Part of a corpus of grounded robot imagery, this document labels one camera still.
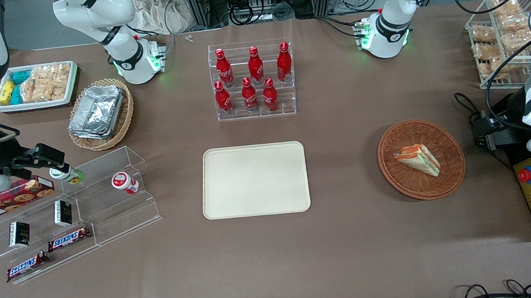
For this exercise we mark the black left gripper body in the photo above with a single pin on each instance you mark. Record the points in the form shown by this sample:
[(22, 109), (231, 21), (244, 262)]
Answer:
[(511, 112)]

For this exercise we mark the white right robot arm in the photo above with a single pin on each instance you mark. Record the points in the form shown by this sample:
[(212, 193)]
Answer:
[(116, 19)]

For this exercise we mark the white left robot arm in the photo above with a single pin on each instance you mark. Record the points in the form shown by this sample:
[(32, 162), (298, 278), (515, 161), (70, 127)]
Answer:
[(393, 0)]

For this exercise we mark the brown round wicker basket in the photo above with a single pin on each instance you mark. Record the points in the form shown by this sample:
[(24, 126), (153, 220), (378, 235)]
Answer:
[(450, 178)]

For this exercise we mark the wrapped triangle sandwich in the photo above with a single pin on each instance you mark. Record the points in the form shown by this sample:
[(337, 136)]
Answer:
[(419, 159)]

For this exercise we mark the white rectangular snack tray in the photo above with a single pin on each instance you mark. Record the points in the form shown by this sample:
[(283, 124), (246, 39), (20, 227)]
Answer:
[(74, 83)]

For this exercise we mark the light oval wicker basket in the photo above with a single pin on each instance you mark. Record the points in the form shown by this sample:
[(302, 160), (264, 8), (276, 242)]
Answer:
[(125, 116)]

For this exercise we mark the beige plastic tray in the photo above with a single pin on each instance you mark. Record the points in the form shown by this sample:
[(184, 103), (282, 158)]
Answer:
[(254, 180)]

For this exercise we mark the green lid yoghurt bottle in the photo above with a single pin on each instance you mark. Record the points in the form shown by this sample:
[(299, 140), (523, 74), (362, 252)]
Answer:
[(66, 175)]

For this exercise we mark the red tartan cookie box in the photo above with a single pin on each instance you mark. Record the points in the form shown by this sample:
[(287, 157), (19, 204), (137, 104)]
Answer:
[(16, 198)]

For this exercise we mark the aluminium foil container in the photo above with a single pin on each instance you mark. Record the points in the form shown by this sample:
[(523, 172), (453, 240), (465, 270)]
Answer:
[(88, 134), (99, 107)]

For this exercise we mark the red emergency stop button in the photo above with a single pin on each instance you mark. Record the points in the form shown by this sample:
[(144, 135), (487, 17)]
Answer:
[(526, 175)]

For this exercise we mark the clear fried snack packet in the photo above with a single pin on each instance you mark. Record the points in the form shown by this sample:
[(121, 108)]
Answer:
[(483, 52), (483, 34), (516, 26), (505, 7), (493, 68)]

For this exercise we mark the teal snack box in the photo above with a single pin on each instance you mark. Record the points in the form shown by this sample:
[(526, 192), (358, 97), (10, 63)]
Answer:
[(16, 95), (21, 76)]

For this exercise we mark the yellow snack box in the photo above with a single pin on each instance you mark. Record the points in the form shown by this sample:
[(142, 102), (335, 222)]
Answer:
[(7, 92)]

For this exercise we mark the small black carton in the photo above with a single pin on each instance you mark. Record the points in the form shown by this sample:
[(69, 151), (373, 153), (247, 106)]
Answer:
[(63, 213), (19, 234)]

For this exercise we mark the clear rice cracker packet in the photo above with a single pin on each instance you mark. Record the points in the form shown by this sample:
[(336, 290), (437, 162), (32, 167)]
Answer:
[(33, 90), (59, 87), (49, 70)]

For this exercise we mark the red lid yoghurt bottle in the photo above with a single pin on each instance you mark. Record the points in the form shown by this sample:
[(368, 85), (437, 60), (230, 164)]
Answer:
[(124, 182)]

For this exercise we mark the clear acrylic stepped shelf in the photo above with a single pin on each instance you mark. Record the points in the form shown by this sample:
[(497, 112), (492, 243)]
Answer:
[(111, 211)]

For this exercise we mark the Snickers chocolate bar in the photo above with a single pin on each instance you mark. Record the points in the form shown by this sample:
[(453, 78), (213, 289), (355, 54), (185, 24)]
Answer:
[(27, 266), (68, 238)]

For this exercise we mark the cream cloth bag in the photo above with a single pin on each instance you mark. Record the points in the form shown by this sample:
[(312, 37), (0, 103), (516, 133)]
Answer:
[(158, 14)]

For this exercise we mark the red cola bottle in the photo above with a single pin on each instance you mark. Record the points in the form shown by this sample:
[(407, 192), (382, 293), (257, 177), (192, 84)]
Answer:
[(224, 70), (223, 100), (270, 96), (249, 96), (284, 63), (255, 68)]

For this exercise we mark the clear acrylic bottle rack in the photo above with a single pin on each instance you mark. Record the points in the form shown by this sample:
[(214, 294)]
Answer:
[(256, 114)]

